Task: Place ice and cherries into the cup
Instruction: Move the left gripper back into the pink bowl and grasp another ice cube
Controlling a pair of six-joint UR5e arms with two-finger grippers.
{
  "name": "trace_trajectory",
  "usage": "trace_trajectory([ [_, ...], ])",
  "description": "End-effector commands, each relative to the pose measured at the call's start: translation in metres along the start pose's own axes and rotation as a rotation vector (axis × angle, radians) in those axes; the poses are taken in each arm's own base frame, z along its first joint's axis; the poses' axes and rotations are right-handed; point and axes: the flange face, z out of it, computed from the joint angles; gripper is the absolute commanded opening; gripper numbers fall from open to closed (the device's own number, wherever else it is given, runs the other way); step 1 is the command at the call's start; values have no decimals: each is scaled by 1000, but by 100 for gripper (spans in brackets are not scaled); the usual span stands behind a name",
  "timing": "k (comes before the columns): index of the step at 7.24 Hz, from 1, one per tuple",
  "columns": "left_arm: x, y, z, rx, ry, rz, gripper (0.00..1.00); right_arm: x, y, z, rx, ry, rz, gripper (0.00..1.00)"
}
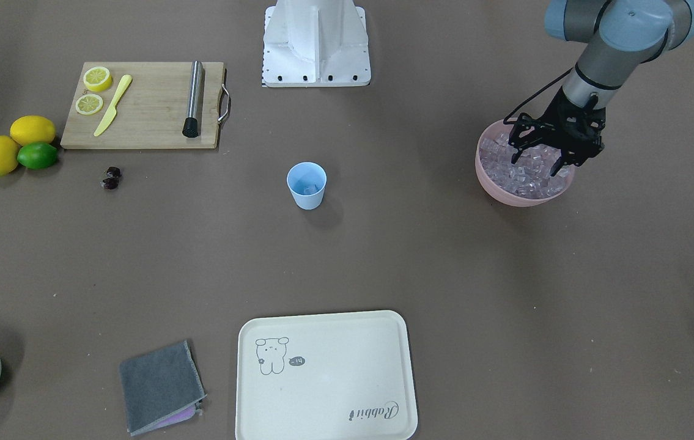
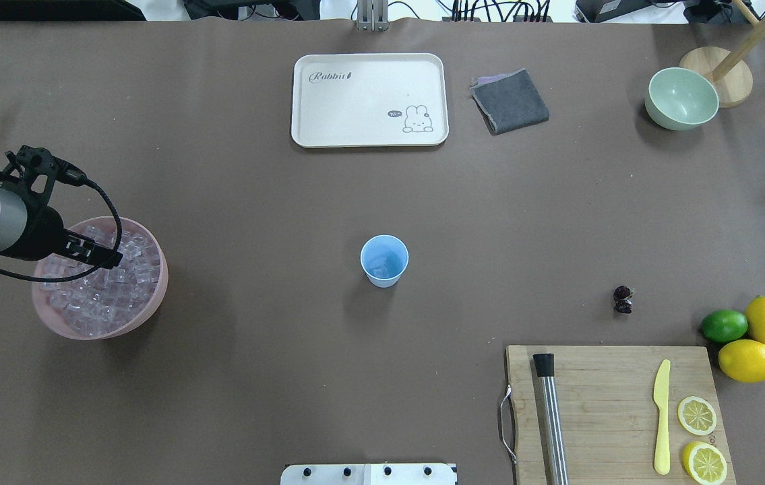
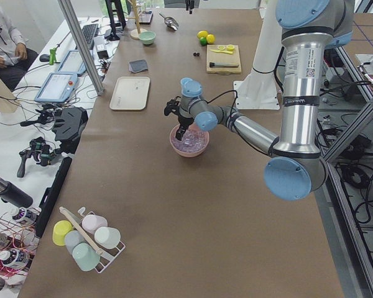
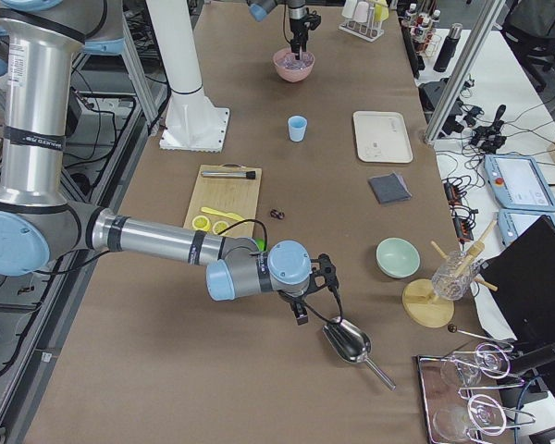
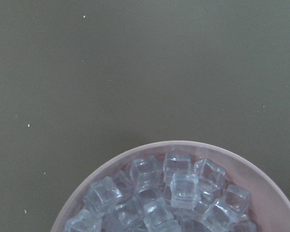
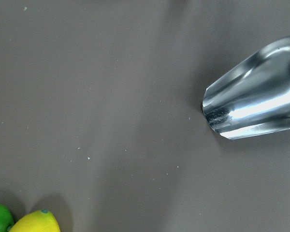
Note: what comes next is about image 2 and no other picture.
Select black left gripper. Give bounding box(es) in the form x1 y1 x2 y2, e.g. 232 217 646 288
0 145 123 269

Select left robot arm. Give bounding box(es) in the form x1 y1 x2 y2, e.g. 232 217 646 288
0 146 123 280

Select pink bowl of ice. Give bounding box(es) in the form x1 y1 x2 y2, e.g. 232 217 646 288
31 218 169 341

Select light blue plastic cup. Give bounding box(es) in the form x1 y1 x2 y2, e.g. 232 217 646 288
360 234 410 288

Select dark cherries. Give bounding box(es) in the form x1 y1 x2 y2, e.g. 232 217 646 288
612 285 635 315

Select cream rabbit serving tray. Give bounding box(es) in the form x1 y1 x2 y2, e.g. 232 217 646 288
290 53 449 149

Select grey folded cloth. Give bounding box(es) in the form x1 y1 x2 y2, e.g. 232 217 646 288
470 68 551 135

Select steel muddler black tip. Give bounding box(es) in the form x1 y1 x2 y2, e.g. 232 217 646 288
532 353 570 484

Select bamboo cutting board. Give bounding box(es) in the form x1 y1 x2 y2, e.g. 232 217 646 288
506 345 721 484

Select yellow plastic knife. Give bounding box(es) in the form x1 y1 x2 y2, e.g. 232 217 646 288
652 359 671 476

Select mint green bowl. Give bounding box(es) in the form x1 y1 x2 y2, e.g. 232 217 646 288
644 67 719 131

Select lemon half upper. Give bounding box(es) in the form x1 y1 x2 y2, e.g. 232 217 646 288
676 395 718 437

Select lemon half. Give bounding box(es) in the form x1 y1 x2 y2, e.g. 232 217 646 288
676 395 718 437
681 441 729 484

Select green lime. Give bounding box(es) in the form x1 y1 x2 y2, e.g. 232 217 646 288
700 309 749 344

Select lemon half lower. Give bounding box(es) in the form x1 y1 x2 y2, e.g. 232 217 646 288
681 441 729 484

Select whole lemon near board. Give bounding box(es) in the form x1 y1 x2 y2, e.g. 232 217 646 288
718 339 765 383

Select wooden glass drying stand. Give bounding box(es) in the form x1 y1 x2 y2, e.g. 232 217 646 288
679 1 765 108

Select aluminium frame post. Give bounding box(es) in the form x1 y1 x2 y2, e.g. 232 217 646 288
355 0 390 32

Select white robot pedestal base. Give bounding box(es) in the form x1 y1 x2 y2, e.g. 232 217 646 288
280 463 458 484

